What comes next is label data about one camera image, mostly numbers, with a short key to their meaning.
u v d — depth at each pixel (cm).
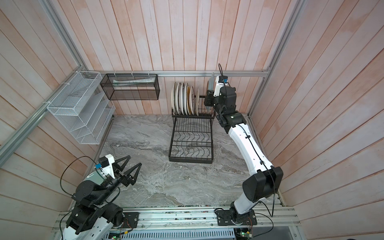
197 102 82
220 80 61
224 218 73
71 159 84
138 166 60
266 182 42
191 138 105
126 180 55
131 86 105
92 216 50
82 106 73
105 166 53
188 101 84
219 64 93
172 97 83
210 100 66
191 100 81
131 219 73
